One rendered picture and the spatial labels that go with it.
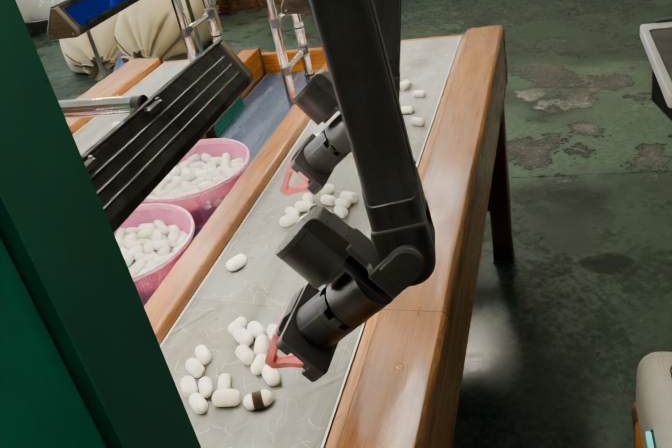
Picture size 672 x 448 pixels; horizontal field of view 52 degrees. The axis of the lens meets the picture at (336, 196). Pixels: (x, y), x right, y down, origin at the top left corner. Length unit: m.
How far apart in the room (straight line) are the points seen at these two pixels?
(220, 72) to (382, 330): 0.43
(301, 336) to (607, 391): 1.25
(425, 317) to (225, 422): 0.29
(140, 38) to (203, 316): 3.24
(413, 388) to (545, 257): 1.52
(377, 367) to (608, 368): 1.15
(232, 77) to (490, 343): 1.26
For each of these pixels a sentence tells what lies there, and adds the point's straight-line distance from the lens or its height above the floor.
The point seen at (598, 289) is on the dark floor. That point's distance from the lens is 2.21.
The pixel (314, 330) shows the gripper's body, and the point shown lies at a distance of 0.77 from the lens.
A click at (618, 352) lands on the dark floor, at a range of 2.02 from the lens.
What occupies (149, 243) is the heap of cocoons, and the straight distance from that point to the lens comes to 1.33.
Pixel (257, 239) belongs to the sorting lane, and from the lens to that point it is 1.24.
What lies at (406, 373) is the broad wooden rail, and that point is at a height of 0.76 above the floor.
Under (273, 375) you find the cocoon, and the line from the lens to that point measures 0.93.
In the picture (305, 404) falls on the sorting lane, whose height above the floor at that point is 0.74.
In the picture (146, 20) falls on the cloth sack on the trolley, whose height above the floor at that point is 0.50.
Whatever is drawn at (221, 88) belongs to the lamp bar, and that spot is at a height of 1.07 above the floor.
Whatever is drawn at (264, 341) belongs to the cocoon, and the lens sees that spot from 0.98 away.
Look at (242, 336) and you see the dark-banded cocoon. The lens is 1.00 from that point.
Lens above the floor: 1.39
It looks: 29 degrees down
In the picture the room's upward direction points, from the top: 12 degrees counter-clockwise
